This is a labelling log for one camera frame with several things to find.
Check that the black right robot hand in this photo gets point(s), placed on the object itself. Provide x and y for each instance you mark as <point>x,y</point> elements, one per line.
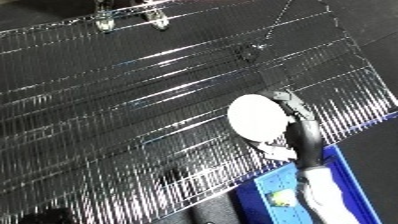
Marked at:
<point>307,140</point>

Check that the pale right robot forearm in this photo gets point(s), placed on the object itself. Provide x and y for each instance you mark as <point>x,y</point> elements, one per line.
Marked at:
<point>326,200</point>

